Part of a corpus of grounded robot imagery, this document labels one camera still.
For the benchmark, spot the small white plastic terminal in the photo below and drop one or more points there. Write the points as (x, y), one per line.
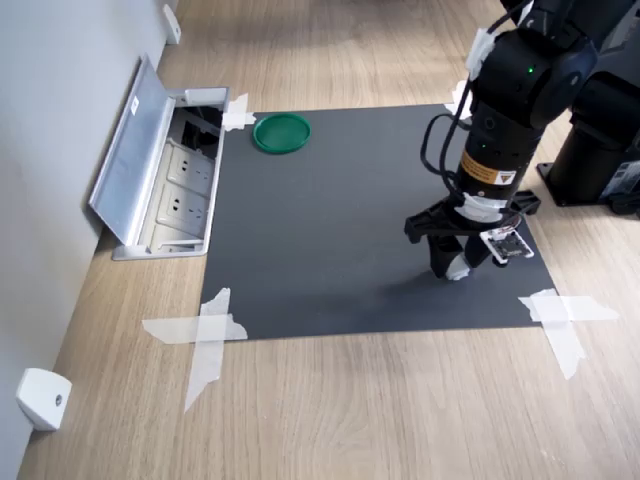
(458, 271)

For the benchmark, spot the round green lid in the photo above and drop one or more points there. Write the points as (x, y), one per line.
(282, 132)

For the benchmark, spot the dark grey mat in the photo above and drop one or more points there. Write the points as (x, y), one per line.
(340, 225)

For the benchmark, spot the white tape cross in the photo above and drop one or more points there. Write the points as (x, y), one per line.
(207, 330)
(235, 115)
(560, 310)
(460, 102)

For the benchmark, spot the white power socket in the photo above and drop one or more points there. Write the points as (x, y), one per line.
(190, 167)
(182, 205)

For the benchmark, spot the small white label sticker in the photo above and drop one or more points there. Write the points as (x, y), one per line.
(134, 106)

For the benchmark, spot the grey partition panel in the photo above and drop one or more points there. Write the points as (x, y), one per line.
(45, 150)

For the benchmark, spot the small white wrist camera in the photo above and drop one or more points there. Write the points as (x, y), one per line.
(507, 247)

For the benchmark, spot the small white partition bracket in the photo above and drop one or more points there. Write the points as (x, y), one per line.
(40, 400)
(172, 22)

